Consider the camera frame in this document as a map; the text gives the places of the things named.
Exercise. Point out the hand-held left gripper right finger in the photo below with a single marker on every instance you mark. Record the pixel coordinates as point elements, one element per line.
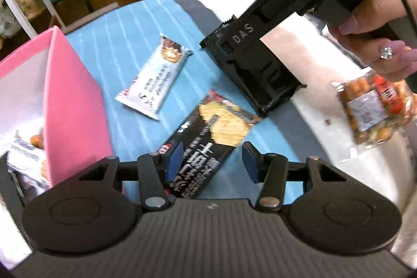
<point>251,162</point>

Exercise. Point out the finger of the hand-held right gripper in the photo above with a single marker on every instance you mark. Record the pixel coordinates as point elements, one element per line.
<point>241,37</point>
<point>267,82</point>

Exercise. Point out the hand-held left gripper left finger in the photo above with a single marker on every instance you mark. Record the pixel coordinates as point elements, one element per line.
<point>173,160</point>

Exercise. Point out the plain black snack packet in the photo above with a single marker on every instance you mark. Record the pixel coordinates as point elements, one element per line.
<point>218,40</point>

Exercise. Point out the black cracker packet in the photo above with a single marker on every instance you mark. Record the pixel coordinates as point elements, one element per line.
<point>202,134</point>

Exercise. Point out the white snack bar packet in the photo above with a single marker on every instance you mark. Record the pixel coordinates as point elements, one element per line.
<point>153,79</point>
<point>27,160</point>

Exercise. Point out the clear peanut bag red label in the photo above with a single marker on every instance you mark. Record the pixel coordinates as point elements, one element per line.
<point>366,108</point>

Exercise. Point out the pink cardboard box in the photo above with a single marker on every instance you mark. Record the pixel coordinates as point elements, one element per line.
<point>75,95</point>

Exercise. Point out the person's right hand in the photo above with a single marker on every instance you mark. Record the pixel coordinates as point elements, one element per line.
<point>371,9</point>

